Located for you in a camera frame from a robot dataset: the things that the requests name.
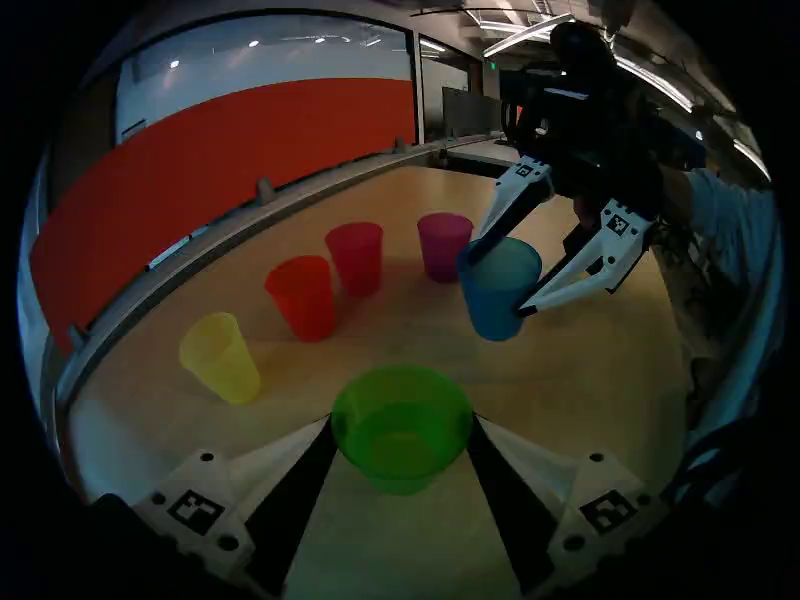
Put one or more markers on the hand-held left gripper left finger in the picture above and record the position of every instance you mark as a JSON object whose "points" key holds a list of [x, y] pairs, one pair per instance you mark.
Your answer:
{"points": [[215, 494]]}

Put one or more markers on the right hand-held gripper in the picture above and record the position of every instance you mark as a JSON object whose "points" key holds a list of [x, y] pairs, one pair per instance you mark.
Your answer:
{"points": [[594, 119]]}

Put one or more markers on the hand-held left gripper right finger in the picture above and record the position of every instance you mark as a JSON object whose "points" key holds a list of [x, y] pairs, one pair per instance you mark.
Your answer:
{"points": [[584, 500]]}

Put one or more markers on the blue plastic cup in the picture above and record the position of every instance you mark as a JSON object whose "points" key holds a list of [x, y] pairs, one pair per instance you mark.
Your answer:
{"points": [[500, 287]]}

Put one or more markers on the green plastic cup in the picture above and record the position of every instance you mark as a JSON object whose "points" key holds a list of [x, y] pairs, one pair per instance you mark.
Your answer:
{"points": [[400, 431]]}

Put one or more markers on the person's right forearm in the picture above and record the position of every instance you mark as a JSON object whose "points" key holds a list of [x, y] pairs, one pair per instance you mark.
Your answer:
{"points": [[684, 194]]}

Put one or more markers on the purple plastic cup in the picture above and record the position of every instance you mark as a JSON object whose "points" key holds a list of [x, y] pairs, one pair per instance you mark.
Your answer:
{"points": [[444, 244]]}

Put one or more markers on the yellow plastic cup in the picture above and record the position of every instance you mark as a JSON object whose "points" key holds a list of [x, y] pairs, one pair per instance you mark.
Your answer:
{"points": [[222, 359]]}

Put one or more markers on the person's body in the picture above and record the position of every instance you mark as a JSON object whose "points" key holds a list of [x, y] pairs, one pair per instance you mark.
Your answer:
{"points": [[725, 275]]}

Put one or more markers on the red plastic cup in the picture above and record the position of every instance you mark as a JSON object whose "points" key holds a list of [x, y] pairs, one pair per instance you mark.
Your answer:
{"points": [[357, 256]]}

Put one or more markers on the orange plastic cup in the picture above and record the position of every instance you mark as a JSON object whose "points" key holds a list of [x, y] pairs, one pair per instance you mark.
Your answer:
{"points": [[303, 297]]}

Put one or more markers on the red desk screen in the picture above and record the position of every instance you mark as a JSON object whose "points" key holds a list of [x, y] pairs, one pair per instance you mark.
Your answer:
{"points": [[206, 187]]}

